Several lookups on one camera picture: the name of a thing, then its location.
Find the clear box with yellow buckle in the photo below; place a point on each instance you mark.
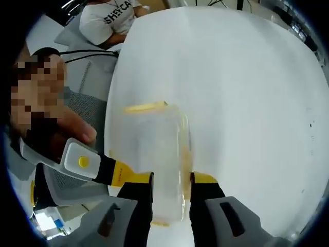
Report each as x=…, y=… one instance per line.
x=159, y=144

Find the person's left hand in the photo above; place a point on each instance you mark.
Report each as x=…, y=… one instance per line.
x=82, y=131

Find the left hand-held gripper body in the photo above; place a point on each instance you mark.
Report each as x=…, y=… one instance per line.
x=77, y=157

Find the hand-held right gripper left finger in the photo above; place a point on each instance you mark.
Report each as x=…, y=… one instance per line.
x=123, y=221

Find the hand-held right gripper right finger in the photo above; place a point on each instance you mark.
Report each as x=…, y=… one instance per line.
x=218, y=221

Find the grey mesh office chair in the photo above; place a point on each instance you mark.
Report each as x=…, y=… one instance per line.
x=97, y=77
x=72, y=185

